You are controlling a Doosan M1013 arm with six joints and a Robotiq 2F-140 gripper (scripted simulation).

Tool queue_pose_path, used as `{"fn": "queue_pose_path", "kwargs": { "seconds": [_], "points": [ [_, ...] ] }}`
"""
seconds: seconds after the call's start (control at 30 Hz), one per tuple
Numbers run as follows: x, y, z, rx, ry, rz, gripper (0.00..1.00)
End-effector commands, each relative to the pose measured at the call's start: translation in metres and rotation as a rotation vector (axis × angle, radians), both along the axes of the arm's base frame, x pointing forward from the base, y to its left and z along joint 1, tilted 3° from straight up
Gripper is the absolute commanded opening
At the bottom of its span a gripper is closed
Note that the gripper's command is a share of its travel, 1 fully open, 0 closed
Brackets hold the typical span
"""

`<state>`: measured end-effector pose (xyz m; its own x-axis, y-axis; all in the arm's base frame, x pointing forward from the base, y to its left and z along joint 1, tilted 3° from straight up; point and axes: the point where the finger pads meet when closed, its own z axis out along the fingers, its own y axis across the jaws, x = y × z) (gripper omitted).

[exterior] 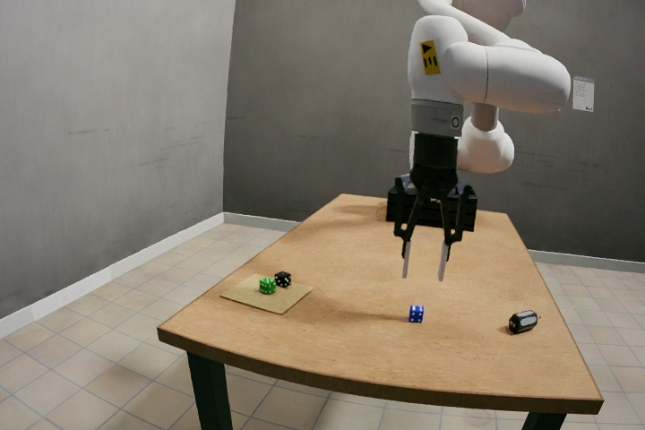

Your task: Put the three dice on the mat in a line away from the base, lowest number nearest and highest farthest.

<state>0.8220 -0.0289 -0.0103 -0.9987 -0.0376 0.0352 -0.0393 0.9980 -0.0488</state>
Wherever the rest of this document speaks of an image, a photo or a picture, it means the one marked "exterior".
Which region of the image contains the blue die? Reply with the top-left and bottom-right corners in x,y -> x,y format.
408,305 -> 424,323

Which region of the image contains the beige square mat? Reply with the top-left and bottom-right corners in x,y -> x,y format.
219,273 -> 314,315

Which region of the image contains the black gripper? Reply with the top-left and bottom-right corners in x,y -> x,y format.
393,133 -> 471,281

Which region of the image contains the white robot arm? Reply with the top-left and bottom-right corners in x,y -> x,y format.
408,0 -> 571,174

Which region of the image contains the black die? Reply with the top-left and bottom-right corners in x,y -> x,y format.
275,271 -> 291,288

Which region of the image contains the green die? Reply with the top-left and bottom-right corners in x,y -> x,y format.
259,278 -> 276,295

